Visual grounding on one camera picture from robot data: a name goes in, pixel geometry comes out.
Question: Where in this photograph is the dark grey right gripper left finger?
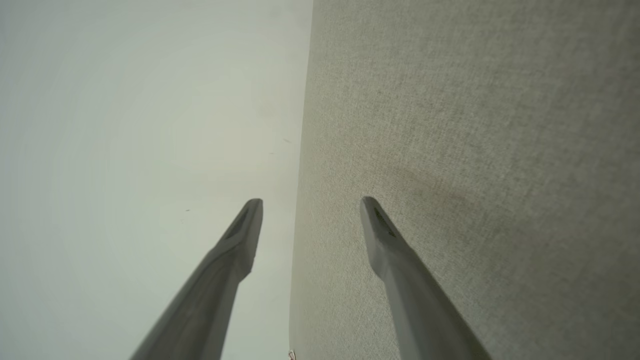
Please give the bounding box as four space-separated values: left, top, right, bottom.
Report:
131 198 264 360

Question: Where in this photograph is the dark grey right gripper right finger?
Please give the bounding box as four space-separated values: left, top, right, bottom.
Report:
360 196 494 360

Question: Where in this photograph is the grey fabric sofa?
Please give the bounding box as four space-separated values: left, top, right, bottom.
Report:
288 0 640 360

